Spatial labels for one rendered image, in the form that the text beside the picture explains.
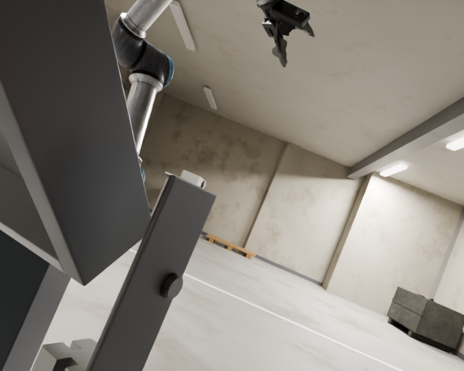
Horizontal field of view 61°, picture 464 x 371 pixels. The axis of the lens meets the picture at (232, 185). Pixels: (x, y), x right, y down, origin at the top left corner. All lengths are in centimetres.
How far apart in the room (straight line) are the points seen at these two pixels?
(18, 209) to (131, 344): 14
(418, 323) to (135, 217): 728
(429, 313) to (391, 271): 189
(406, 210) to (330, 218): 163
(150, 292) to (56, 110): 11
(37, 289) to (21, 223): 89
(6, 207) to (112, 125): 13
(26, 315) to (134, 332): 99
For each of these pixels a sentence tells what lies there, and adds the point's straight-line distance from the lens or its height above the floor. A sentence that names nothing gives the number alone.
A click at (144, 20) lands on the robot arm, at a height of 119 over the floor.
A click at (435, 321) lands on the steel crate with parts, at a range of 762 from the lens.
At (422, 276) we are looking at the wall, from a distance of 939.
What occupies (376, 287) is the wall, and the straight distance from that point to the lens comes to 911.
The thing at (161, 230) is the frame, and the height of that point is 73.
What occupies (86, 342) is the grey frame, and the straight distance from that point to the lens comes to 29.
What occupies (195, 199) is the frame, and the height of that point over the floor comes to 75.
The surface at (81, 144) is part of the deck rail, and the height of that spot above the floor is 76.
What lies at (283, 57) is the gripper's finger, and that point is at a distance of 132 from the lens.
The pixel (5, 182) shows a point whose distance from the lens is 36.
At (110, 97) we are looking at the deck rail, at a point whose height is 78.
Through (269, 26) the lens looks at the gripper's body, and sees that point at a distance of 133.
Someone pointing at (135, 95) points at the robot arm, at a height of 99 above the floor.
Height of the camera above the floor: 75
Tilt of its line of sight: 4 degrees up
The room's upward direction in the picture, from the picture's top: 23 degrees clockwise
